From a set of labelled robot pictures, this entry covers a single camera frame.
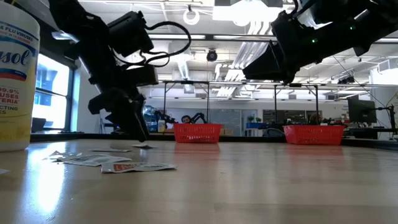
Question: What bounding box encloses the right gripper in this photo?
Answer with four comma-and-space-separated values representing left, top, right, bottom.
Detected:
242, 11, 324, 85

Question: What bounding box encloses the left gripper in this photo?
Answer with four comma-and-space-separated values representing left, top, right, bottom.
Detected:
88, 62, 159, 142

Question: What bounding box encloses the blue storage bin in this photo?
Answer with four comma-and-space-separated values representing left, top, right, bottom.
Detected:
246, 121, 269, 129

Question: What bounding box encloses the red plastic basket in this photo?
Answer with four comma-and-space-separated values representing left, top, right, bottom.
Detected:
282, 124, 345, 146
173, 123, 223, 144

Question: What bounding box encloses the long ceiling light strip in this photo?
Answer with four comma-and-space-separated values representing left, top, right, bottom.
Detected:
149, 34, 206, 40

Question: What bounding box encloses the black computer monitor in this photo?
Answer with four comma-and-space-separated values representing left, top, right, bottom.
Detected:
347, 98, 377, 124

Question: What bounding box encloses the yellow disinfecting wipes canister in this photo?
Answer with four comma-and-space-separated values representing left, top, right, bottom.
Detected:
0, 1, 41, 152

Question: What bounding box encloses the black metal gantry frame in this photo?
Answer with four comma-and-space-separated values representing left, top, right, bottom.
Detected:
158, 80, 320, 125

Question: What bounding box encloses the white ventilation duct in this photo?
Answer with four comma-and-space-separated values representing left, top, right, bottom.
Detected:
174, 52, 191, 80

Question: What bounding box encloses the black left camera cable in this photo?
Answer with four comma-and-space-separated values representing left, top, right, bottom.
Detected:
144, 21, 192, 68

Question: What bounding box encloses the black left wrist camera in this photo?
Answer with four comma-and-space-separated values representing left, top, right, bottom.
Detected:
107, 11, 155, 57

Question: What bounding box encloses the white coiled cable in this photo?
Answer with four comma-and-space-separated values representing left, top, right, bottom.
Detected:
182, 7, 200, 26

